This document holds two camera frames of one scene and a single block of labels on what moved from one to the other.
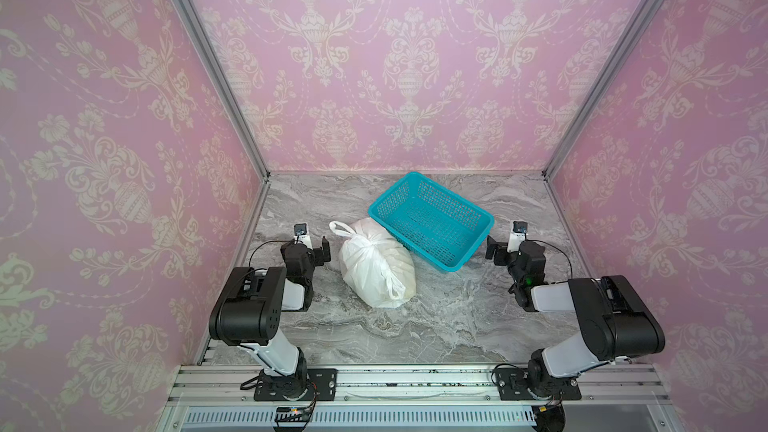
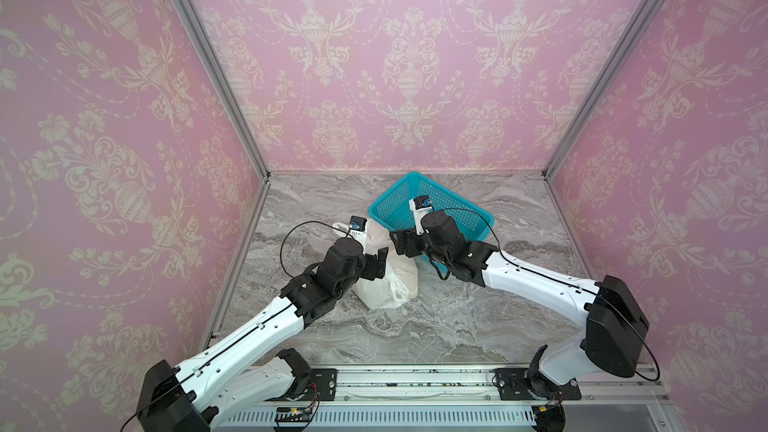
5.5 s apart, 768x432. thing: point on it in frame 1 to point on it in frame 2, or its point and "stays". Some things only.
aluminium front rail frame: [207, 398] stays
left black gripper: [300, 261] to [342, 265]
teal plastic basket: [442, 227] stays
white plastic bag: [377, 268] stays
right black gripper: [500, 252] to [405, 242]
